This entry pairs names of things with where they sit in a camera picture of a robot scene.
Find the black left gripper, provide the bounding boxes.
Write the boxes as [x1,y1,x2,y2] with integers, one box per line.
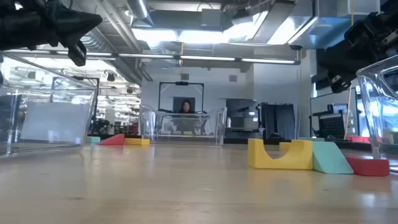
[0,0,103,67]

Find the yellow arch block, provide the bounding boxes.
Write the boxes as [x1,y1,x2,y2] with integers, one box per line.
[248,138,313,170]

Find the long suspended light bar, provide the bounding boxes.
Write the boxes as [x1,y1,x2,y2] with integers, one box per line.
[0,49,302,66]

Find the round silver ventilation duct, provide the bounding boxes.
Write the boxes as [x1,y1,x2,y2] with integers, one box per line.
[126,0,155,27]

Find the black background cabinet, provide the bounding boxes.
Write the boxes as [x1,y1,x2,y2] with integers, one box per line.
[226,98,259,139]

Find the black background robot arms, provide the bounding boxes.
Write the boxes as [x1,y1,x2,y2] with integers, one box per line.
[89,118,116,134]

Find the person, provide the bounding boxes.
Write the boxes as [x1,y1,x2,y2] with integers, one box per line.
[172,99,200,133]

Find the black table frame rails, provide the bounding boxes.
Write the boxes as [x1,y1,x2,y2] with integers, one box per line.
[86,133,373,152]

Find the black background station frame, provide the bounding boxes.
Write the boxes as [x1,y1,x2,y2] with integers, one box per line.
[158,82,205,113]

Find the red wedge block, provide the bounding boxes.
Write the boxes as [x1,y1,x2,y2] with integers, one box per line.
[98,134,126,146]

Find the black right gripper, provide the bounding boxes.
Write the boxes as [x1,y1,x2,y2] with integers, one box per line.
[331,9,398,94]

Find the dark red chair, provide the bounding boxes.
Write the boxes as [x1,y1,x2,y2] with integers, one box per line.
[126,123,140,136]

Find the teal wedge block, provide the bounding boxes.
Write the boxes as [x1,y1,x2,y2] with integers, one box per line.
[312,141,354,175]

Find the dark grey curtain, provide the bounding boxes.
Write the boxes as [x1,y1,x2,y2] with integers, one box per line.
[259,103,296,140]

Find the red rectangular block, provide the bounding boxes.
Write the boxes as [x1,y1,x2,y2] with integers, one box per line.
[346,157,391,177]

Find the black perforated cart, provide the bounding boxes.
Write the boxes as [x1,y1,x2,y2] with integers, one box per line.
[309,103,351,140]

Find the yellow rectangular block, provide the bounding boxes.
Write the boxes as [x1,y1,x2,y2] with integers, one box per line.
[124,138,150,146]

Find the clear plastic bin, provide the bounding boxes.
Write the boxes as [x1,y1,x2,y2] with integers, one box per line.
[139,105,228,146]
[0,54,99,157]
[356,55,398,174]

